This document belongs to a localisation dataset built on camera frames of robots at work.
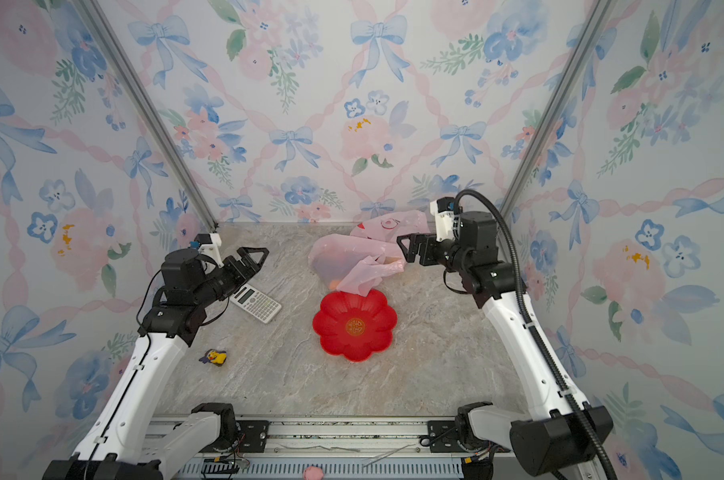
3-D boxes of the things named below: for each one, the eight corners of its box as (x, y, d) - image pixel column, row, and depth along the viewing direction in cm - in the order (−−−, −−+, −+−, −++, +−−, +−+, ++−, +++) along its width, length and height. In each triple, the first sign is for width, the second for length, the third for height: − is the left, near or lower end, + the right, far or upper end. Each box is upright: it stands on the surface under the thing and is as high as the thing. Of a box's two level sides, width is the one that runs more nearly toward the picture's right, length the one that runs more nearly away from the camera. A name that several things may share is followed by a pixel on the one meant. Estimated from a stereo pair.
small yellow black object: (203, 363, 88) (199, 359, 85) (210, 350, 90) (206, 347, 88) (222, 367, 87) (218, 364, 85) (228, 354, 89) (224, 351, 87)
